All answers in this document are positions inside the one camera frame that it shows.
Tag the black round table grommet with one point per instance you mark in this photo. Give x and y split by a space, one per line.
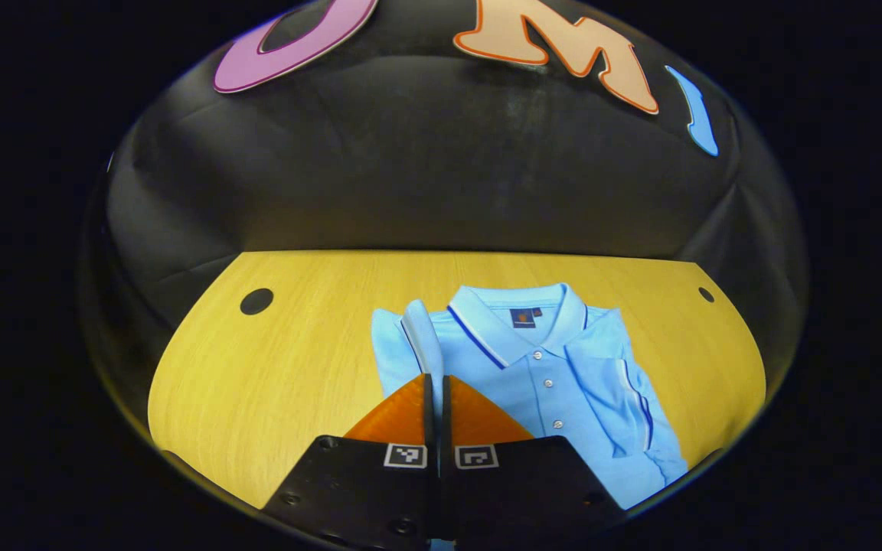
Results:
256 301
706 294

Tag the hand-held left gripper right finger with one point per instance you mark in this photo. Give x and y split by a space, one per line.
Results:
517 490

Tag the light blue polo T-shirt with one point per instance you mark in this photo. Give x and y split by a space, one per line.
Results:
548 367

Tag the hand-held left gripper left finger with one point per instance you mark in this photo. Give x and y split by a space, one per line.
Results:
364 490

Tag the black backdrop cloth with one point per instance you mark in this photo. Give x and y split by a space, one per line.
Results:
449 168

